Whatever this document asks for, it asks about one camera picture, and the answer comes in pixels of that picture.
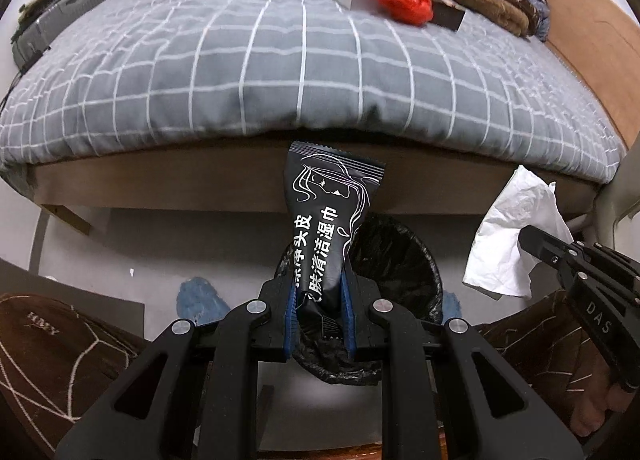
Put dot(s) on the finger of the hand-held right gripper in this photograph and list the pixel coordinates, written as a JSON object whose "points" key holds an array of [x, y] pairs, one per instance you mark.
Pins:
{"points": [[537, 242]]}

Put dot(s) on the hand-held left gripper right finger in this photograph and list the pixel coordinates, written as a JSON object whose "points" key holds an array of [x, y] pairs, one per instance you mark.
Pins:
{"points": [[347, 315]]}

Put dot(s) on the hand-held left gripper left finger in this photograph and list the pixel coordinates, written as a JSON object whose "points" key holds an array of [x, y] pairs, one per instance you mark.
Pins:
{"points": [[292, 325]]}

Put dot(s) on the white tissue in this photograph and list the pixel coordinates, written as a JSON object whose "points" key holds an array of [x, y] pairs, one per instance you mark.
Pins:
{"points": [[515, 230]]}

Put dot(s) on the black-lined trash bin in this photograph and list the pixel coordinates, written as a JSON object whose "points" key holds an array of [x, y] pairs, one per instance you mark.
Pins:
{"points": [[395, 265]]}

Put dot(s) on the black wet wipe packet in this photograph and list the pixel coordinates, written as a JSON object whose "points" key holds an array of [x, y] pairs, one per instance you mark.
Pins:
{"points": [[320, 220]]}

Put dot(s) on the person's right hand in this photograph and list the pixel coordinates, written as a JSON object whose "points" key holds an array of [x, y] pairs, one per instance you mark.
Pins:
{"points": [[592, 415]]}

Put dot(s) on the blue cloth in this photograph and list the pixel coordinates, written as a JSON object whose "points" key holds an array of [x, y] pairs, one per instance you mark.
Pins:
{"points": [[200, 297], [450, 305]]}

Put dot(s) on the beige furniture piece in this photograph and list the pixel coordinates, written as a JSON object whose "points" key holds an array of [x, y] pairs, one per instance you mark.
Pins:
{"points": [[620, 190]]}

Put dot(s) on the wooden headboard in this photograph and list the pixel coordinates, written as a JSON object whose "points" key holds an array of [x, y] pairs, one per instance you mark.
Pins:
{"points": [[590, 40]]}

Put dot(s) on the flat grey box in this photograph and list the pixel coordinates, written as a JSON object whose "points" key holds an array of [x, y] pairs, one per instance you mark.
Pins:
{"points": [[447, 13]]}

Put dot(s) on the grey checked blanket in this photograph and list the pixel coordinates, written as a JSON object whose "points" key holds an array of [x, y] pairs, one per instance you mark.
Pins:
{"points": [[200, 65]]}

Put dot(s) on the grey suitcase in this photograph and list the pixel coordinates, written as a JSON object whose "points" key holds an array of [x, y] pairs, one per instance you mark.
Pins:
{"points": [[65, 15]]}

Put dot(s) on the wooden bed frame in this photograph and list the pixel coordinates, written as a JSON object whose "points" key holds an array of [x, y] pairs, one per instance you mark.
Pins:
{"points": [[175, 185]]}

